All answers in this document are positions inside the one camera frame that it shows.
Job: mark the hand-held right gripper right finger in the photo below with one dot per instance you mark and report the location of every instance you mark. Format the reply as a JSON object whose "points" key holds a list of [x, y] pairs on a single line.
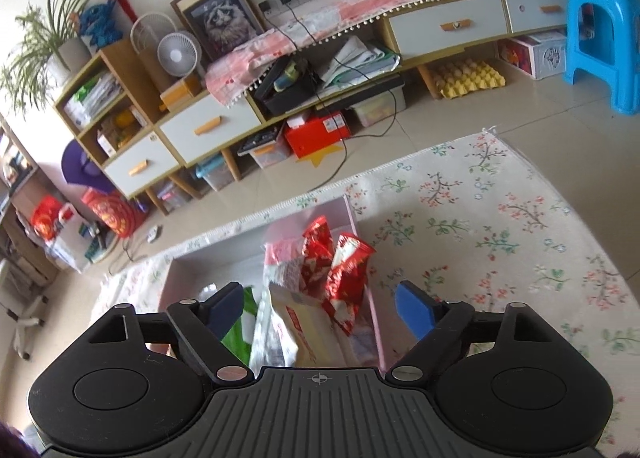
{"points": [[415, 310]]}

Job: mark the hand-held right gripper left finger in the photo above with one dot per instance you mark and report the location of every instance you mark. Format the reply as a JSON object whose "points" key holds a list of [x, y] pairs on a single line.
{"points": [[227, 310]]}

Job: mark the pink cardboard box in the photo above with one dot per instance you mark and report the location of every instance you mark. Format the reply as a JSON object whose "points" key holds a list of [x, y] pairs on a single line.
{"points": [[225, 268]]}

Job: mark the cream red striped snack packet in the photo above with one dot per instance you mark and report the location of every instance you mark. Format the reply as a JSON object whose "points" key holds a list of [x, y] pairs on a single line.
{"points": [[307, 333]]}

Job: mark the green snack packet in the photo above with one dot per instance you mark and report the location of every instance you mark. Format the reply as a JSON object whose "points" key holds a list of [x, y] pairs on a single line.
{"points": [[240, 338]]}

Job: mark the clear silver snack packet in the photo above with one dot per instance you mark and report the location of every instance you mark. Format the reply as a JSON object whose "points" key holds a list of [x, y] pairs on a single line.
{"points": [[265, 343]]}

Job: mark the pink white snack packet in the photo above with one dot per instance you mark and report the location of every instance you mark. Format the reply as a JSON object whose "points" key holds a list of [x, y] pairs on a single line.
{"points": [[282, 260]]}

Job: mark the white power adapter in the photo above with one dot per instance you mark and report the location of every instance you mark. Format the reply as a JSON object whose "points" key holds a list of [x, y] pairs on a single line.
{"points": [[154, 234]]}

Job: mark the floral tablecloth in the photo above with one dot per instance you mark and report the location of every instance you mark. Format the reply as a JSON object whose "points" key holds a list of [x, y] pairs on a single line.
{"points": [[475, 218]]}

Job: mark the clear storage bin blue lid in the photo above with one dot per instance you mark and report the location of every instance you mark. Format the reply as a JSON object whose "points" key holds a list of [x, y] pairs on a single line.
{"points": [[216, 176]]}

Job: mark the red gift bag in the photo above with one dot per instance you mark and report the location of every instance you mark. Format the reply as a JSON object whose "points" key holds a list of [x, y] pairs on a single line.
{"points": [[112, 213]]}

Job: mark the clear storage bin black lid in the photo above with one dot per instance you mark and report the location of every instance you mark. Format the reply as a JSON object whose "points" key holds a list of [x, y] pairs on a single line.
{"points": [[267, 151]]}

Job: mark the white shopping bag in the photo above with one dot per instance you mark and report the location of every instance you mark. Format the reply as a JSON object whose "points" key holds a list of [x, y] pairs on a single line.
{"points": [[72, 238]]}

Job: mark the yellow star floor sticker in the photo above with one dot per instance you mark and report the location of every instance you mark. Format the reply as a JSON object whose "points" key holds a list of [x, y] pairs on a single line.
{"points": [[322, 156]]}

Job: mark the red cardboard box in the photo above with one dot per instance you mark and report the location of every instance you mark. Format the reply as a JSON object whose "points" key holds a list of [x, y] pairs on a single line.
{"points": [[317, 138]]}

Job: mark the small red bag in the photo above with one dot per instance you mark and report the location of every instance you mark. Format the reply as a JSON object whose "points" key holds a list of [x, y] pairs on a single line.
{"points": [[46, 218]]}

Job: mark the wide clear storage bin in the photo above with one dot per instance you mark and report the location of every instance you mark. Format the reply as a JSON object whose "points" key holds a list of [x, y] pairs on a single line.
{"points": [[375, 111]]}

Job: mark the small white box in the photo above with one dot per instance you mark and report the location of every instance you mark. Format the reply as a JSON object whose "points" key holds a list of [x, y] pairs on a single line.
{"points": [[106, 143]]}

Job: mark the white office chair base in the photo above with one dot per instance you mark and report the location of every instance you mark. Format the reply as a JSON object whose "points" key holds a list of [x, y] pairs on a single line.
{"points": [[20, 318]]}

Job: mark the purple hat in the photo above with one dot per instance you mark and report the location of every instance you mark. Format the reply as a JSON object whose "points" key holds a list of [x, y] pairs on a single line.
{"points": [[80, 163]]}

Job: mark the wooden drawer cabinet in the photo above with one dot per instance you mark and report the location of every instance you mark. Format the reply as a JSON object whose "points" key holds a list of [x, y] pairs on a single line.
{"points": [[185, 106]]}

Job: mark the yellow wooden box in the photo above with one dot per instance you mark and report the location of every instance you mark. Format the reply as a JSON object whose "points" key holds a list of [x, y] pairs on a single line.
{"points": [[180, 93]]}

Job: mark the black open case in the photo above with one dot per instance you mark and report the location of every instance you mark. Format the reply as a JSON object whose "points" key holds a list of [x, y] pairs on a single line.
{"points": [[290, 93]]}

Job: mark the yellow egg tray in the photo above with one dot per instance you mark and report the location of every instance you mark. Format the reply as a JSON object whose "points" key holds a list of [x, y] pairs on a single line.
{"points": [[467, 81]]}

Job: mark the tall wooden shelf cabinet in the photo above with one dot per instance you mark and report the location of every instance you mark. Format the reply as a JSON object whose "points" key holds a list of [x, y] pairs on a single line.
{"points": [[145, 88]]}

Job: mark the pink patterned cloth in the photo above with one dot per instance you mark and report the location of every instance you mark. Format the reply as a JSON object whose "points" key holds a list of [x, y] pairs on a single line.
{"points": [[235, 66]]}

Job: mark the stack of bags and papers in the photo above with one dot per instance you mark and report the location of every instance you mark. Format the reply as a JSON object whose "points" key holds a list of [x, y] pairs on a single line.
{"points": [[92, 98]]}

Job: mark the white desk fan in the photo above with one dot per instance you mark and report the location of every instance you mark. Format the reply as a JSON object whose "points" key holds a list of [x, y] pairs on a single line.
{"points": [[177, 54]]}

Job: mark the long wooden tv cabinet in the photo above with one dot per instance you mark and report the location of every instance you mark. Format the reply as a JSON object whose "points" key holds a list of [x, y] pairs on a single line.
{"points": [[380, 33]]}

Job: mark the white red patterned box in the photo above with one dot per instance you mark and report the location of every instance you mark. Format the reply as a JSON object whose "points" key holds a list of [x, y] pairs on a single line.
{"points": [[545, 56]]}

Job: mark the framed cat picture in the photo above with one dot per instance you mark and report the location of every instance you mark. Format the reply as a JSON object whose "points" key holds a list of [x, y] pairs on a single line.
{"points": [[220, 21]]}

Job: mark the round white mesh fan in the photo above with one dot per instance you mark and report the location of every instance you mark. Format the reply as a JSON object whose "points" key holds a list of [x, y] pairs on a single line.
{"points": [[142, 31]]}

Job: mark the blue stuffed toy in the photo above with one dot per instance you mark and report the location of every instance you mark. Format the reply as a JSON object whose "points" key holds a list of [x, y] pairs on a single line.
{"points": [[100, 26]]}

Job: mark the small white drawer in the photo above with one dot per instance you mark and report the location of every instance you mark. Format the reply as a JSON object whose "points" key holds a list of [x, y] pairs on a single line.
{"points": [[530, 16]]}

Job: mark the potted green plant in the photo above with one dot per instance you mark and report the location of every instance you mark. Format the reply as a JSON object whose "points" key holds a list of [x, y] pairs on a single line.
{"points": [[60, 38]]}

